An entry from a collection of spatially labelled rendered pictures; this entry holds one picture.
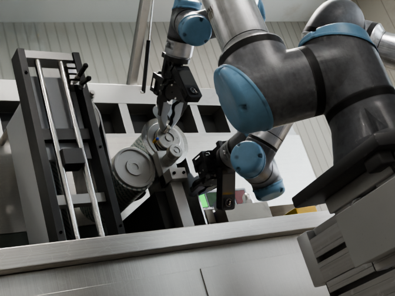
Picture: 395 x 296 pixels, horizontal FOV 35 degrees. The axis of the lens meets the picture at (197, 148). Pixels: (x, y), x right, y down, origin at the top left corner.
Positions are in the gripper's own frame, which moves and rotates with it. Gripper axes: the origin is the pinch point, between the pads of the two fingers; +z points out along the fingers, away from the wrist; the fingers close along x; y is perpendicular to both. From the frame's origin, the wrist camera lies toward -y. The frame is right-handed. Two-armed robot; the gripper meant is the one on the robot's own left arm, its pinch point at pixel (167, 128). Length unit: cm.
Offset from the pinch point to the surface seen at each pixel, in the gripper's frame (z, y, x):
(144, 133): 2.7, 2.8, 5.1
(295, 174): 29, 23, -80
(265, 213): 18.1, -21.0, -24.5
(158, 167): 8.4, -7.1, 5.1
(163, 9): 9, 261, -155
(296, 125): 72, 185, -245
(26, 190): 21.2, 9.1, 34.4
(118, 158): 7.7, -2.0, 14.9
